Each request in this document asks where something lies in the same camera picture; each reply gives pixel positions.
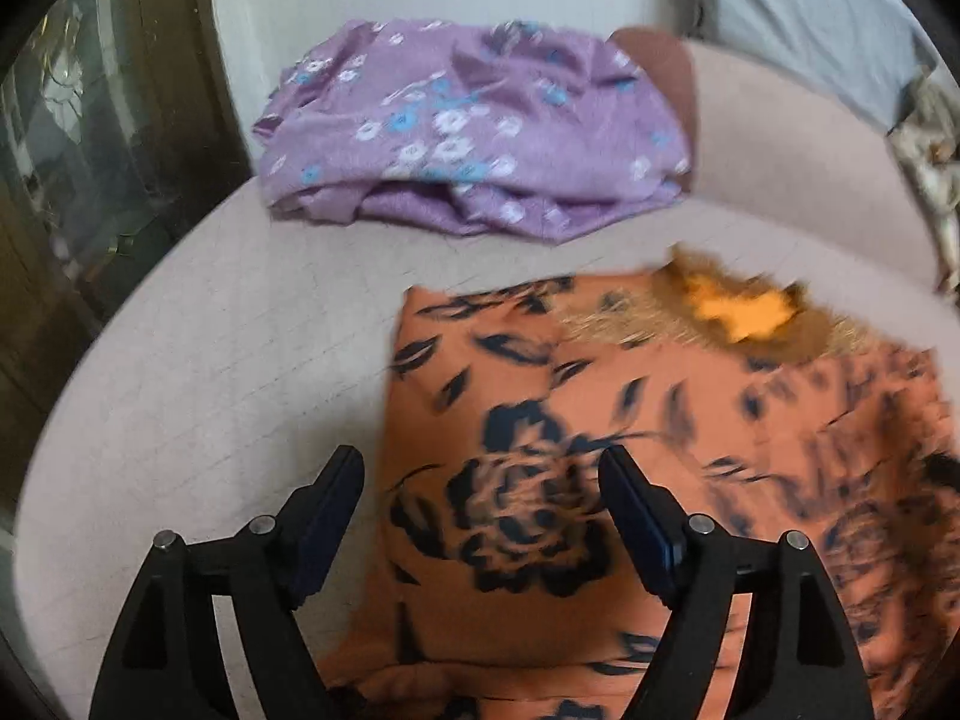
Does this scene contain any wooden glass-panel wardrobe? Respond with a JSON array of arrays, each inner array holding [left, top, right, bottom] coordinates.
[[2, 0, 251, 512]]

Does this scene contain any cream floral crumpled blanket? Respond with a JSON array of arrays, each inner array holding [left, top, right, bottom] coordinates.
[[887, 68, 958, 298]]

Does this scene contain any orange black floral garment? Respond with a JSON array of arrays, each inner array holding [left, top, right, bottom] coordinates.
[[319, 271, 958, 718]]

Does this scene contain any purple floral garment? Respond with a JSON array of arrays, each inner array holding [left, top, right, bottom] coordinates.
[[254, 20, 693, 242]]

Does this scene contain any beige quilted bolster cushion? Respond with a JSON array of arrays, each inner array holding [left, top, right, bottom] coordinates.
[[610, 26, 940, 288]]

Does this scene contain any pink quilted mattress cover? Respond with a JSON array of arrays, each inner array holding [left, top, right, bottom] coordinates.
[[13, 187, 958, 718]]

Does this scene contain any grey pillow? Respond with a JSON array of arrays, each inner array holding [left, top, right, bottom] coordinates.
[[693, 0, 942, 130]]

